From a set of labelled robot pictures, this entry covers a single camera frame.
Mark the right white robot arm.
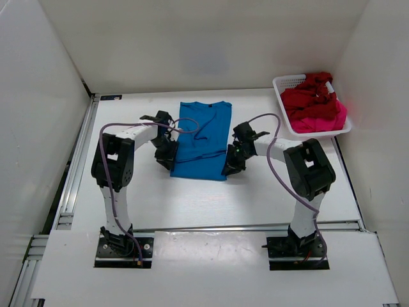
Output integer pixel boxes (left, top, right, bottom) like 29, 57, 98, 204
222, 122, 336, 256

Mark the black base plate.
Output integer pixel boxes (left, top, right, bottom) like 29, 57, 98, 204
94, 237, 154, 269
262, 237, 330, 271

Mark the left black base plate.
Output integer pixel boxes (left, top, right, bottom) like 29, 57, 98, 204
94, 237, 154, 269

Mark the purple cable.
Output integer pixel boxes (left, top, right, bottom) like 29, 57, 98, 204
247, 113, 328, 267
99, 117, 201, 265

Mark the pink t shirt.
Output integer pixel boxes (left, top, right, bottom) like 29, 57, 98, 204
290, 100, 348, 134

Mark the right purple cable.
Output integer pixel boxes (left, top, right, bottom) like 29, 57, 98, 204
247, 113, 328, 267

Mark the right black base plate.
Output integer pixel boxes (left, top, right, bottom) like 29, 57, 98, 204
262, 237, 330, 271

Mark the dark red t shirt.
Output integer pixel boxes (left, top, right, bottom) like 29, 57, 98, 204
281, 72, 340, 120

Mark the black label sticker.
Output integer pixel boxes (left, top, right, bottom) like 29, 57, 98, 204
100, 95, 122, 101

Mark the blue t shirt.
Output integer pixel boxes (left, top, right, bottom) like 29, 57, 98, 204
170, 101, 232, 181

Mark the white plastic basket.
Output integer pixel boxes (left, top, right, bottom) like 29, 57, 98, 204
272, 74, 352, 139

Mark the aluminium frame rail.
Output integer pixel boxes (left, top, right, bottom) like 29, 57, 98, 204
13, 90, 361, 306

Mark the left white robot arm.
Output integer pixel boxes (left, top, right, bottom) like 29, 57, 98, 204
91, 111, 178, 257

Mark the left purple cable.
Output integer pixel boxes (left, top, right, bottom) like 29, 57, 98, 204
99, 117, 201, 265

